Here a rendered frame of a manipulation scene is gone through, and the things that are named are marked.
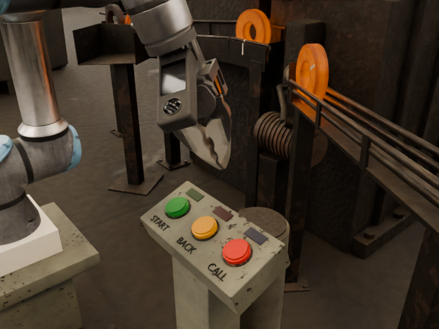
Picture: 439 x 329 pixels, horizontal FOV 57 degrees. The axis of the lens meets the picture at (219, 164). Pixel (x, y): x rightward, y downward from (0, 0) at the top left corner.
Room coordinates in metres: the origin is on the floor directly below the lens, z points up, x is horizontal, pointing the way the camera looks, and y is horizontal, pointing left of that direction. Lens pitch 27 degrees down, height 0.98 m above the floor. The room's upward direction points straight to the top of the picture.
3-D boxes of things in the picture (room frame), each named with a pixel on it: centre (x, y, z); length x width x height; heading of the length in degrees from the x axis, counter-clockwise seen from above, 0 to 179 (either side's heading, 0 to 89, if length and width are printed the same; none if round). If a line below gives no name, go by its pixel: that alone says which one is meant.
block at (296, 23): (1.34, -0.27, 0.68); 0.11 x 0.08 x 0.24; 129
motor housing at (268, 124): (1.17, -0.22, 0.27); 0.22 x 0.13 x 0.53; 39
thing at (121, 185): (1.72, 0.42, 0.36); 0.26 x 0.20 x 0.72; 74
